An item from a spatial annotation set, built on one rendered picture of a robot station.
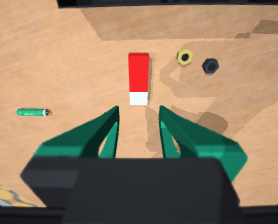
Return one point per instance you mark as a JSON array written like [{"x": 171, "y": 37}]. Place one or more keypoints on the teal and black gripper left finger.
[{"x": 85, "y": 140}]

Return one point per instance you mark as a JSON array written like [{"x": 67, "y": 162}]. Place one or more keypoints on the dark grey hex nut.
[{"x": 210, "y": 65}]

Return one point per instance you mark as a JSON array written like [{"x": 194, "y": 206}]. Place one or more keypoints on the green battery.
[{"x": 32, "y": 112}]

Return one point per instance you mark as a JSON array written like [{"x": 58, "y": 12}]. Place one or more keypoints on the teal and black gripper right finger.
[{"x": 195, "y": 140}]

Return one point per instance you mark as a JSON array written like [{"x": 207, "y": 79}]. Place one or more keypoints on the yellow hex nut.
[{"x": 184, "y": 56}]

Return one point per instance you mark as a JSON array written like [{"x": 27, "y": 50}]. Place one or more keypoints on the black rack of three labelled bins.
[{"x": 117, "y": 3}]

